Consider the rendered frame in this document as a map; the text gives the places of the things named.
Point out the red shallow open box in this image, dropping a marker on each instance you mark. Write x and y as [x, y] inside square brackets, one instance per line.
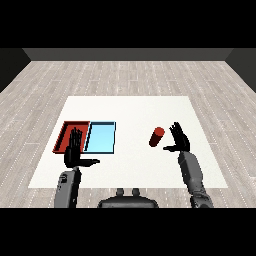
[67, 136]

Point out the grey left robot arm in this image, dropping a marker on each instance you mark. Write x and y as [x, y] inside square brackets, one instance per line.
[67, 187]

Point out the red can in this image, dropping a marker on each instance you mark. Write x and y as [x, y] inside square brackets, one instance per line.
[157, 136]

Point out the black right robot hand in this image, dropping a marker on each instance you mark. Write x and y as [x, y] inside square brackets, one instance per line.
[181, 141]

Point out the light blue shallow open box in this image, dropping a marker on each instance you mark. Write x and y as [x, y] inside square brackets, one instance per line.
[100, 137]

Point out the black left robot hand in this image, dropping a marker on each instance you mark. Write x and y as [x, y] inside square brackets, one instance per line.
[72, 156]

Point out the dark grey robot body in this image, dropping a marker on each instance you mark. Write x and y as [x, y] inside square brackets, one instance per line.
[128, 200]

